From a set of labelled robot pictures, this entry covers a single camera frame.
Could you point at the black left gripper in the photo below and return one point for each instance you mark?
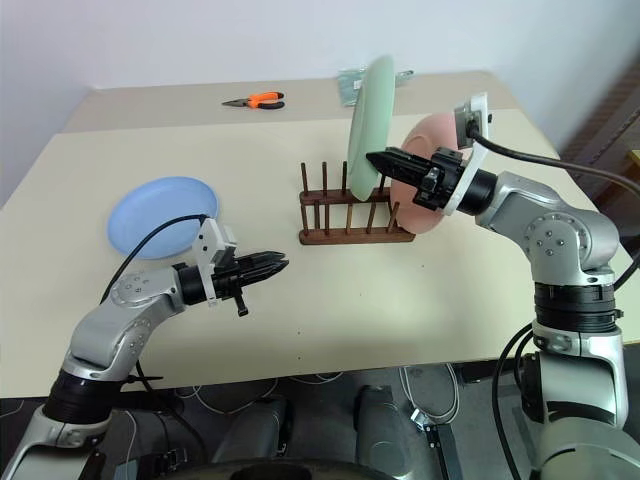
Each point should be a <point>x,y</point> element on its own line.
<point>227,282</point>

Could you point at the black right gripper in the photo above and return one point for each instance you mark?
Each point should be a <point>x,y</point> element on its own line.
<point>442,182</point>

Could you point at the pink plate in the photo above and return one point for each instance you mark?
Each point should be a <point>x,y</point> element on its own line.
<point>425,135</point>

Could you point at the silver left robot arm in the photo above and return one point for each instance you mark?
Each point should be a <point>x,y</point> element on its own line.
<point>110,320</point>

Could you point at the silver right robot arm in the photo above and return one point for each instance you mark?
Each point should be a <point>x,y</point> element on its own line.
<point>565,240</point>

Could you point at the wooden dish rack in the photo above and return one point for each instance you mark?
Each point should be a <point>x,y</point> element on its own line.
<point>350,236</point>

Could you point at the green plate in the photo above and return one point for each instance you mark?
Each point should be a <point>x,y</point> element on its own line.
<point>372,125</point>

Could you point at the clear plastic bag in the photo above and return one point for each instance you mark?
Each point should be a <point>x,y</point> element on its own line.
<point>350,85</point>

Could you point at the blue plate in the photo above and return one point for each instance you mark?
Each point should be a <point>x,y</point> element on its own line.
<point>160,215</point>

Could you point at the dark grey rounded shape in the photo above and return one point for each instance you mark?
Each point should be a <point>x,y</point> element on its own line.
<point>255,430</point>
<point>382,425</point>

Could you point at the dark wooden furniture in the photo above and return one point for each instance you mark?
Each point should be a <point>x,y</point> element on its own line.
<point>605,120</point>

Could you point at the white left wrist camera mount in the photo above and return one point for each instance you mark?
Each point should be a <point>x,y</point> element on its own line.
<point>207,250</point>

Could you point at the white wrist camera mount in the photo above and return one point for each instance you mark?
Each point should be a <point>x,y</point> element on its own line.
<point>207,250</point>
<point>472,112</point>

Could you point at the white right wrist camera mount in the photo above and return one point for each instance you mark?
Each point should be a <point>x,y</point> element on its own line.
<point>472,112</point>

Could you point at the black metal bracket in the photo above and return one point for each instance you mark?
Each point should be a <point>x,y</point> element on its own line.
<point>440,445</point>

